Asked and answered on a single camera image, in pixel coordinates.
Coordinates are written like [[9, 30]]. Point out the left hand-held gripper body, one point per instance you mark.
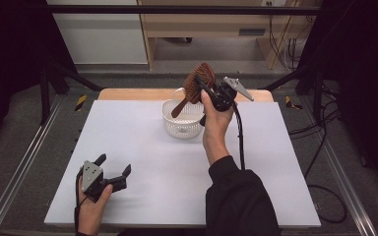
[[92, 177]]

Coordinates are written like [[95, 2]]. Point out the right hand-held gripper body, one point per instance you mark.
[[224, 96]]

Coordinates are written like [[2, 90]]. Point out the wooden hairbrush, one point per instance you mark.
[[200, 82]]

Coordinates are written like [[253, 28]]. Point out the white plastic basket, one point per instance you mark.
[[183, 128]]

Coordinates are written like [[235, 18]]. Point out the person's right hand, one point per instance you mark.
[[215, 131]]

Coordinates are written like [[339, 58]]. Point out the person's left hand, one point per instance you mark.
[[90, 214]]

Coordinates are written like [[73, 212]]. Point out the yellow black floor tape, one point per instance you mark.
[[290, 102], [80, 103]]

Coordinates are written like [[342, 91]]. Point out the light wooden desk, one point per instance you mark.
[[203, 26]]

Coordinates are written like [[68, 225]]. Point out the black metal stand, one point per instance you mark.
[[316, 91], [46, 91]]

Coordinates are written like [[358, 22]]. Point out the white power strip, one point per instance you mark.
[[275, 2]]

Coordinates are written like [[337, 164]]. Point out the black curtain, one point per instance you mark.
[[10, 65], [367, 82]]

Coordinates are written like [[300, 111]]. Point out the aluminium floor rail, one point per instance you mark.
[[347, 190], [19, 164]]

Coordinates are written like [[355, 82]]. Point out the black horizontal frame bar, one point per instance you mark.
[[144, 9]]

